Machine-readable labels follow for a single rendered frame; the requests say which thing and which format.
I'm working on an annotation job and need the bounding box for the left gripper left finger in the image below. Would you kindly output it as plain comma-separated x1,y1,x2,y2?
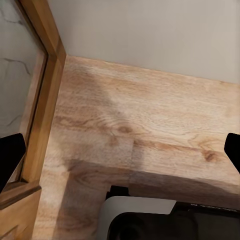
0,133,27,193

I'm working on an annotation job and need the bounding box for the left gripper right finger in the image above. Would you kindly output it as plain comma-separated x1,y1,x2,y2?
224,133,240,173

